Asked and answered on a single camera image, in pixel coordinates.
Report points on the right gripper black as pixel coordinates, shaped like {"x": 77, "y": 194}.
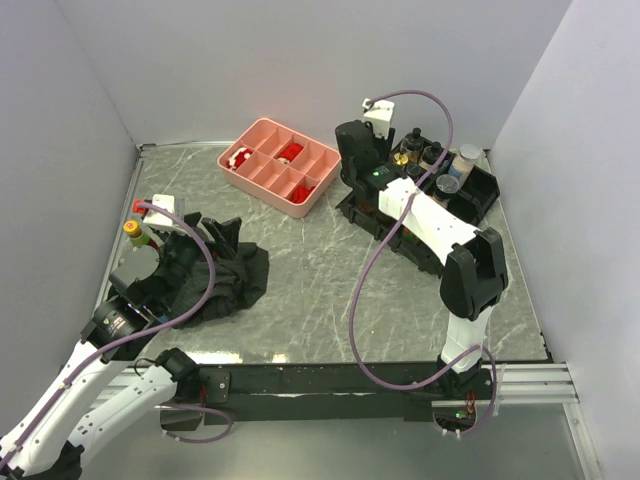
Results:
{"x": 386, "y": 145}

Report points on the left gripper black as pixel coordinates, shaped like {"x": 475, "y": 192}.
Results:
{"x": 225, "y": 233}

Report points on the glass oil bottle gold spout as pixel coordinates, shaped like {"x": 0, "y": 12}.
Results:
{"x": 400, "y": 159}

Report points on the brown spice bottle black cap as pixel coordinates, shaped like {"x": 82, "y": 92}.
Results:
{"x": 412, "y": 145}

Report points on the white salt bottle black cap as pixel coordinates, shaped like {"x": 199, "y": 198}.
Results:
{"x": 430, "y": 154}

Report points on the sauce bottle yellow cap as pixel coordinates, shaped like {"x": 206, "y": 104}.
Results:
{"x": 137, "y": 236}
{"x": 409, "y": 236}

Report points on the clear lid seasoning jar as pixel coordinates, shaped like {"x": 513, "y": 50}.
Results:
{"x": 446, "y": 187}

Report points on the blue label white granule bottle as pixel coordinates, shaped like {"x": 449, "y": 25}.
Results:
{"x": 464, "y": 161}

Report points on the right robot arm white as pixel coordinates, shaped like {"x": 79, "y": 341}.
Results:
{"x": 473, "y": 267}

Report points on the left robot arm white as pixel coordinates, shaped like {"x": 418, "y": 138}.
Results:
{"x": 55, "y": 439}

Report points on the black cloth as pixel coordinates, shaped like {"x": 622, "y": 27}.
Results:
{"x": 239, "y": 284}

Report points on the red sock front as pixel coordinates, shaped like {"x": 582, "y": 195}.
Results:
{"x": 300, "y": 194}

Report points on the red santa sock middle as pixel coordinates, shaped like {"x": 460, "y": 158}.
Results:
{"x": 289, "y": 153}

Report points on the red santa sock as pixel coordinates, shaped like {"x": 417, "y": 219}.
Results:
{"x": 236, "y": 159}
{"x": 289, "y": 153}

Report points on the pink divided organizer tray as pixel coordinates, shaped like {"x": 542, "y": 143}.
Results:
{"x": 265, "y": 178}

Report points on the red santa sock left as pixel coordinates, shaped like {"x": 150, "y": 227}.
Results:
{"x": 236, "y": 159}

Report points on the black compartment bin rack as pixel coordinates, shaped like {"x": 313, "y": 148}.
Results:
{"x": 470, "y": 204}

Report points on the black base beam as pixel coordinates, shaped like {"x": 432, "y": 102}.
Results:
{"x": 290, "y": 392}

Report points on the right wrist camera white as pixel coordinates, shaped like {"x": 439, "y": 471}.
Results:
{"x": 379, "y": 115}

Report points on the aluminium rail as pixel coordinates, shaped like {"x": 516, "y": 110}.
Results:
{"x": 535, "y": 384}

